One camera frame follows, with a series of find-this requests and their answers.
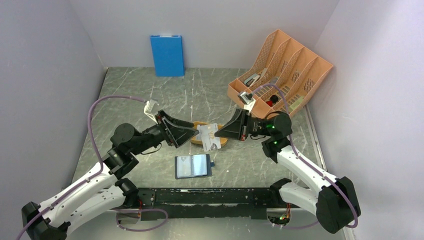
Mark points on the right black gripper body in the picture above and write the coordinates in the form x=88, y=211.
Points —
x=256, y=126

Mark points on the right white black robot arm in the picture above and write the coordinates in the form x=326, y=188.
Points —
x=333, y=200

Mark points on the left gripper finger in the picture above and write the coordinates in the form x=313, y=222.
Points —
x=165, y=121
x=179, y=136

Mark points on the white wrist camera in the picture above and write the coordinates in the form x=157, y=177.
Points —
x=151, y=108
x=247, y=100

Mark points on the navy blue card holder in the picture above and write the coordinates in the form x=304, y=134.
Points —
x=193, y=166

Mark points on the orange desk file organizer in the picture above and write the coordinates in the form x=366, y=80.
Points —
x=300, y=72

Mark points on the silver VIP card stack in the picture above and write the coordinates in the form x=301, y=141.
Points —
x=206, y=135

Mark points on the grey item in organizer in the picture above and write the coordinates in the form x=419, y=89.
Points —
x=273, y=82

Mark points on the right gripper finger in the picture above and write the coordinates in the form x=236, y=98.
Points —
x=238, y=118
x=233, y=130

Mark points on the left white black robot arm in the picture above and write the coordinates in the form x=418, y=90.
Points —
x=104, y=187

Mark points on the green sticky note pad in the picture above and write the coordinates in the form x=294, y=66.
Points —
x=294, y=103

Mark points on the blue folder box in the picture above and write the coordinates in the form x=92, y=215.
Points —
x=168, y=58

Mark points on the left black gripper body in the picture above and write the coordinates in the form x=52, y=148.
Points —
x=154, y=135

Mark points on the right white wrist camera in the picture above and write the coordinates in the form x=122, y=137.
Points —
x=247, y=100

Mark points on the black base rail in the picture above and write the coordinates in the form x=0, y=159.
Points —
x=198, y=203

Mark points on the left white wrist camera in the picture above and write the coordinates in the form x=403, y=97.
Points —
x=151, y=108

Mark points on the grey stapler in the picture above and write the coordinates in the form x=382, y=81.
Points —
x=251, y=79

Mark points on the red black stamp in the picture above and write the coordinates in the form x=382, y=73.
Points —
x=272, y=100

